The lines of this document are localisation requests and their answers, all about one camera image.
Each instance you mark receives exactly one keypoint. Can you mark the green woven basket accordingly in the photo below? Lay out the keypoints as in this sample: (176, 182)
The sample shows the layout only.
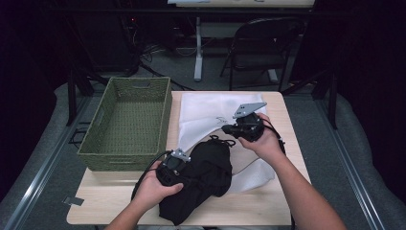
(127, 127)

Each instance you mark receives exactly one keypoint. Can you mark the metal table clip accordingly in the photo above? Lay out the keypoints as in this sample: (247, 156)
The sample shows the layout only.
(73, 201)

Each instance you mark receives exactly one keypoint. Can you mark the person's left hand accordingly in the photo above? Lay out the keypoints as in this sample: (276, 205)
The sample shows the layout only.
(153, 191)

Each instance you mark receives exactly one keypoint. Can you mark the white-legged desk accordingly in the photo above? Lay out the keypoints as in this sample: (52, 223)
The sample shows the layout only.
(198, 48)

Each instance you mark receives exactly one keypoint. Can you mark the black metal stand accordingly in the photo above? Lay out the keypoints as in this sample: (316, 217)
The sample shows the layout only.
(72, 96)
(333, 102)

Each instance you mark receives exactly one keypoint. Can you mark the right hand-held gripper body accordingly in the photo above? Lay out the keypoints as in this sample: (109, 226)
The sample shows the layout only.
(250, 127)

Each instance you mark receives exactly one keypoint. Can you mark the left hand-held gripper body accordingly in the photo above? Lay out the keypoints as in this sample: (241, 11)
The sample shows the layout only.
(170, 169)

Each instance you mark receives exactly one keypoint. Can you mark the person's right hand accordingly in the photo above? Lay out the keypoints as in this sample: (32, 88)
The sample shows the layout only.
(266, 145)

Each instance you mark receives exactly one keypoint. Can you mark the white mesh laundry bag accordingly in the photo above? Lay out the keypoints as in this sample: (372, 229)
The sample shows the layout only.
(204, 111)

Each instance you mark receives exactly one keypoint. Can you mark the black folding chair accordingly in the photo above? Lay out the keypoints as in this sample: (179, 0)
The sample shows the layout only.
(268, 32)

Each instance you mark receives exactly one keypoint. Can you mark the aluminium floor rail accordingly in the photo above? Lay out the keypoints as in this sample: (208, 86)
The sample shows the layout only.
(50, 163)
(356, 179)

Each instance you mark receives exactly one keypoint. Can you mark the black garment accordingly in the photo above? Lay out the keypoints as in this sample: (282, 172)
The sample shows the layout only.
(207, 172)

